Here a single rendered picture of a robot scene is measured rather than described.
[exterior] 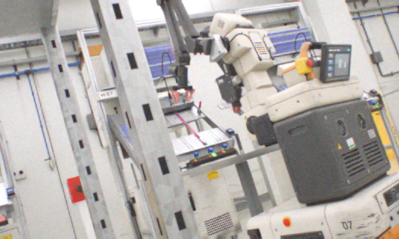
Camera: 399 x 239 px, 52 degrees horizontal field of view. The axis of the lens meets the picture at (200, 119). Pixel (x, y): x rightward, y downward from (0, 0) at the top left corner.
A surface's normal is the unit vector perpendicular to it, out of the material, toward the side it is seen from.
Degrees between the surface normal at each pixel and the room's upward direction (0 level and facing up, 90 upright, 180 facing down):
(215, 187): 90
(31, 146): 90
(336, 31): 90
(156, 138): 90
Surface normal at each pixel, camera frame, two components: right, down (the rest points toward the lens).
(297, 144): -0.70, 0.13
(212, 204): 0.37, -0.24
